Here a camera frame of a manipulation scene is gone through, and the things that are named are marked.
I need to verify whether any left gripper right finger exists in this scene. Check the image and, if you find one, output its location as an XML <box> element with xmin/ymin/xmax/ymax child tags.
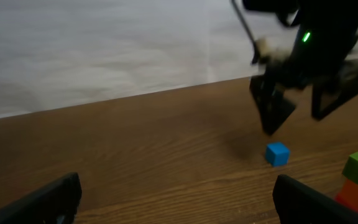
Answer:
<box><xmin>272</xmin><ymin>174</ymin><xmax>358</xmax><ymax>224</ymax></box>

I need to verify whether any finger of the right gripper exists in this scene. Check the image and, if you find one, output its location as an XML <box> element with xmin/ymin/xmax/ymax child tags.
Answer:
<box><xmin>249</xmin><ymin>74</ymin><xmax>296</xmax><ymax>136</ymax></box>
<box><xmin>311</xmin><ymin>67</ymin><xmax>358</xmax><ymax>121</ymax></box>

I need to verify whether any orange cube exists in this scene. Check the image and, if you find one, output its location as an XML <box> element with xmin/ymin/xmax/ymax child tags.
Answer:
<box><xmin>334</xmin><ymin>179</ymin><xmax>358</xmax><ymax>215</ymax></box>

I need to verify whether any black cable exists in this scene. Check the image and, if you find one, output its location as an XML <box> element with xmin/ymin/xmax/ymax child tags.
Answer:
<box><xmin>230</xmin><ymin>0</ymin><xmax>260</xmax><ymax>65</ymax></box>

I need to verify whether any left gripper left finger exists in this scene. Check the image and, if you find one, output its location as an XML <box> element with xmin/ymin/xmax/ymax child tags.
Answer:
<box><xmin>0</xmin><ymin>172</ymin><xmax>83</xmax><ymax>224</ymax></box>

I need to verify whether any blue cube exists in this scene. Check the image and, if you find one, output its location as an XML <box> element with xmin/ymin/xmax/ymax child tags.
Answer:
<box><xmin>265</xmin><ymin>142</ymin><xmax>291</xmax><ymax>167</ymax></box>

